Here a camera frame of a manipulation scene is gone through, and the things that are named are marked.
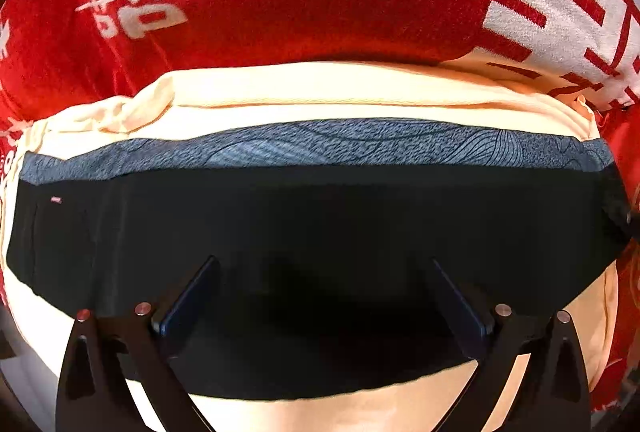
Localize cream blanket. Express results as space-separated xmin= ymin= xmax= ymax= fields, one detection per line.
xmin=0 ymin=61 xmax=622 ymax=432

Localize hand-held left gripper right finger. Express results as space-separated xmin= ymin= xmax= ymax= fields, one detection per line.
xmin=431 ymin=258 xmax=592 ymax=432

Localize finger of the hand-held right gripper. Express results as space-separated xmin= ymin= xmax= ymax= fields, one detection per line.
xmin=622 ymin=206 xmax=640 ymax=239

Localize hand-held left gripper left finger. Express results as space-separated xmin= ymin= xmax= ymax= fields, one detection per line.
xmin=55 ymin=255 xmax=221 ymax=432

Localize black pants with patterned waistband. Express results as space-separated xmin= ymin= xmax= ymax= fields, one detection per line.
xmin=6 ymin=118 xmax=633 ymax=402

